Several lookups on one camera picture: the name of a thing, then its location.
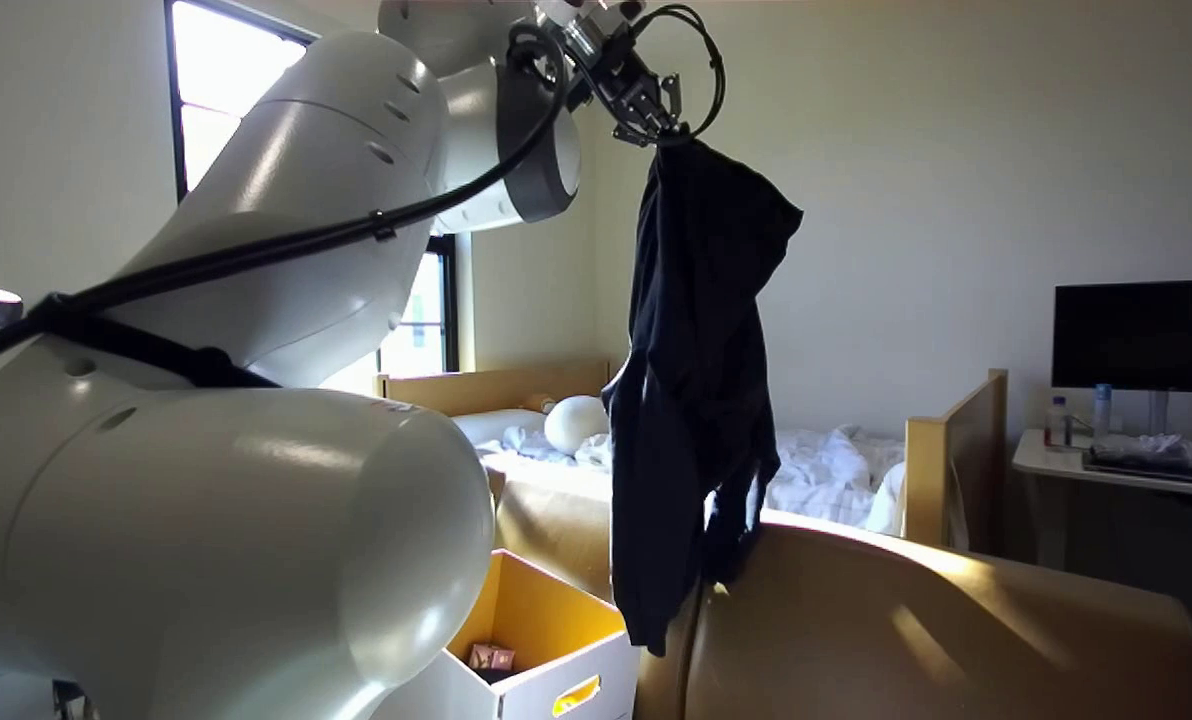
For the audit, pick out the black keyboard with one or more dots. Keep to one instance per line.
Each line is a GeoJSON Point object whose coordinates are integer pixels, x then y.
{"type": "Point", "coordinates": [1163, 465]}

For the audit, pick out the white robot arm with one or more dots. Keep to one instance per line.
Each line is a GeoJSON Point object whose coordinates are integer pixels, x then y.
{"type": "Point", "coordinates": [192, 517]}

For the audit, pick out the black framed window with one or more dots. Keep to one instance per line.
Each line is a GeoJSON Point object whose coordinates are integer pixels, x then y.
{"type": "Point", "coordinates": [220, 62]}

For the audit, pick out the black hoodie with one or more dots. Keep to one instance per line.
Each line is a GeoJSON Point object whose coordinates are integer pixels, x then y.
{"type": "Point", "coordinates": [691, 409]}

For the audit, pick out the white desk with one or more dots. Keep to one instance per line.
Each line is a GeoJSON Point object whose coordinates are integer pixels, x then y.
{"type": "Point", "coordinates": [1041, 459]}

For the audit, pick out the clear water bottle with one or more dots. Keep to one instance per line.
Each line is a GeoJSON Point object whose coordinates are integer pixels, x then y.
{"type": "Point", "coordinates": [1100, 409]}

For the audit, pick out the white cardboard box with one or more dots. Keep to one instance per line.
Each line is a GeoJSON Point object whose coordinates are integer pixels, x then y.
{"type": "Point", "coordinates": [575, 658]}

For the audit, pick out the white pillow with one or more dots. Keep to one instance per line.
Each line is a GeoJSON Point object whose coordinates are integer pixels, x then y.
{"type": "Point", "coordinates": [575, 422]}

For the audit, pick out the black computer monitor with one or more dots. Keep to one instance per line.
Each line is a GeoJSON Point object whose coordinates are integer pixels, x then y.
{"type": "Point", "coordinates": [1124, 339]}

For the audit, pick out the small item inside box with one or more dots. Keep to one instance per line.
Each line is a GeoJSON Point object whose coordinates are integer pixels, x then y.
{"type": "Point", "coordinates": [490, 662]}

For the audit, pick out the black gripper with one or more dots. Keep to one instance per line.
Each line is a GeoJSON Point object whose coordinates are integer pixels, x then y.
{"type": "Point", "coordinates": [608, 75]}

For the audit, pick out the tan sofa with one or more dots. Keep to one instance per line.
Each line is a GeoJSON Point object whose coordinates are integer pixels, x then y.
{"type": "Point", "coordinates": [846, 626]}

